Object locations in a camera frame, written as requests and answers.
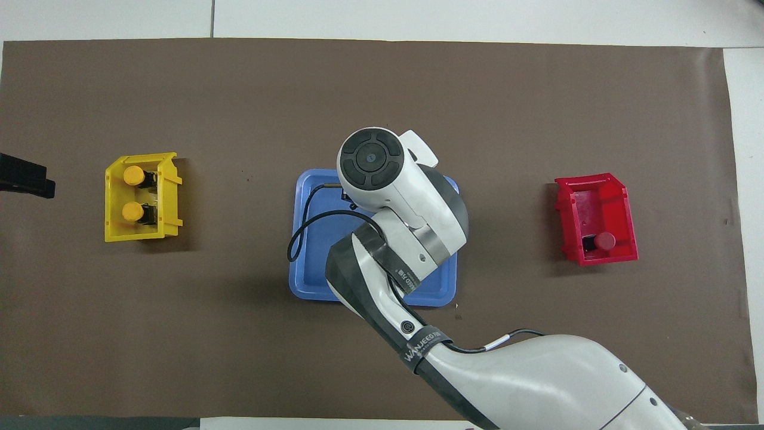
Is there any red push button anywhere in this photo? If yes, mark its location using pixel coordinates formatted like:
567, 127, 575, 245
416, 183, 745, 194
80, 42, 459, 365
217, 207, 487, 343
582, 232, 617, 253

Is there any red plastic bin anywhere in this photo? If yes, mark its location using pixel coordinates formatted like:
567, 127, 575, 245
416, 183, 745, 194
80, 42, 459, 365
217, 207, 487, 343
554, 173, 639, 266

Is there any yellow plastic bin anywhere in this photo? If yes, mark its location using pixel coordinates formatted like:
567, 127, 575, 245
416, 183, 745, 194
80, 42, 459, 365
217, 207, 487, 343
104, 152, 183, 243

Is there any yellow push button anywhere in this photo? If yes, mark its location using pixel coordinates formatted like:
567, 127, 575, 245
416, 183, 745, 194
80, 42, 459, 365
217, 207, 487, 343
122, 201, 158, 226
122, 165, 158, 189

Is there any blue plastic tray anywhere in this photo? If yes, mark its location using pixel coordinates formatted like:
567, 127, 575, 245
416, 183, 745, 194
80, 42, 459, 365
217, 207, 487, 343
288, 169, 460, 308

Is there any brown paper mat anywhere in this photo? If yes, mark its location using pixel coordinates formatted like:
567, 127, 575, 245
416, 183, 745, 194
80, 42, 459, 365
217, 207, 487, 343
0, 39, 759, 423

